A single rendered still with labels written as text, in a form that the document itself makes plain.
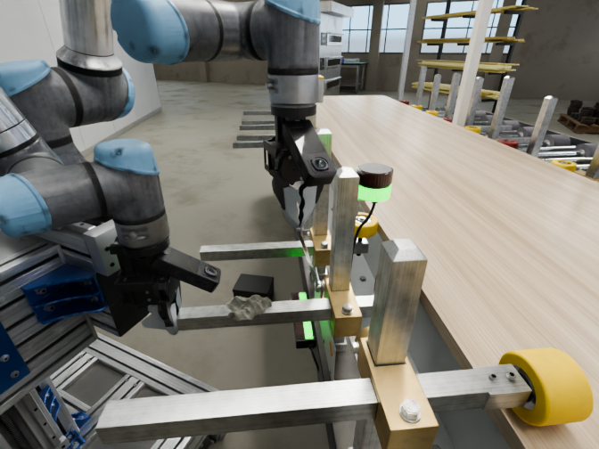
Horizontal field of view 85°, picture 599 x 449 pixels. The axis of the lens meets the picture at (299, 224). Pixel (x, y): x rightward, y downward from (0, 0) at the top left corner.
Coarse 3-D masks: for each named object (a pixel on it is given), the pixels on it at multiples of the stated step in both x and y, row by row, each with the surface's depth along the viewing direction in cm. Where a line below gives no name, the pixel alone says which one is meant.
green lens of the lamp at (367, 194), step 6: (360, 186) 54; (390, 186) 55; (360, 192) 55; (366, 192) 54; (372, 192) 54; (378, 192) 54; (384, 192) 54; (360, 198) 55; (366, 198) 54; (372, 198) 54; (378, 198) 54; (384, 198) 54
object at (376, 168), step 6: (360, 168) 54; (366, 168) 54; (372, 168) 54; (378, 168) 54; (384, 168) 54; (390, 168) 54; (378, 174) 52; (372, 210) 58; (360, 228) 60; (354, 240) 61; (354, 246) 62
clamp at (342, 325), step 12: (324, 288) 68; (336, 300) 62; (348, 300) 62; (336, 312) 59; (360, 312) 59; (336, 324) 59; (348, 324) 59; (360, 324) 59; (336, 336) 60; (348, 336) 60
